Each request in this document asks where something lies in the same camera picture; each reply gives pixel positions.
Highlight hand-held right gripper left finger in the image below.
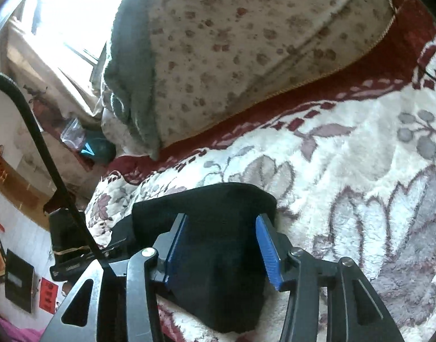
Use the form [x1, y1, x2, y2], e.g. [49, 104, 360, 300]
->
[40, 213, 188, 342]

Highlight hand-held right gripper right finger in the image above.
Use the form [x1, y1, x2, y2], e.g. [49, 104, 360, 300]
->
[254, 214, 406, 342]

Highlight black pants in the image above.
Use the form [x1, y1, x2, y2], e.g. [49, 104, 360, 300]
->
[107, 182, 278, 333]

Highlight red paper poster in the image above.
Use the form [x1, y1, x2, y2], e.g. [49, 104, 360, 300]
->
[37, 277, 64, 315]

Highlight teal round object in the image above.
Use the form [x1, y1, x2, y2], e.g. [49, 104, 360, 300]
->
[79, 132, 116, 165]

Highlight clear plastic bag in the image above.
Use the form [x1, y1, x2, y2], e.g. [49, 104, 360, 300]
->
[60, 117, 87, 147]

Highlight pink cloth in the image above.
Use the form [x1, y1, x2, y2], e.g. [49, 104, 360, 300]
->
[0, 312, 44, 342]

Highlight white floral plush blanket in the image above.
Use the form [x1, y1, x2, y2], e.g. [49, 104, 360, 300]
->
[84, 36, 436, 342]

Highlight rose print quilt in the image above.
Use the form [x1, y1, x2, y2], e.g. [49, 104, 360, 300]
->
[100, 0, 397, 150]

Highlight red quilted blanket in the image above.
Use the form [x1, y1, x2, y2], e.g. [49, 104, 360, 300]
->
[104, 0, 436, 186]

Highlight thick black cable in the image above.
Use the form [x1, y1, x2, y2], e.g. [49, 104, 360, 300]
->
[0, 71, 106, 262]

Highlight thin black cable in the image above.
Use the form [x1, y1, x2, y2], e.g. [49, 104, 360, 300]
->
[419, 66, 436, 88]

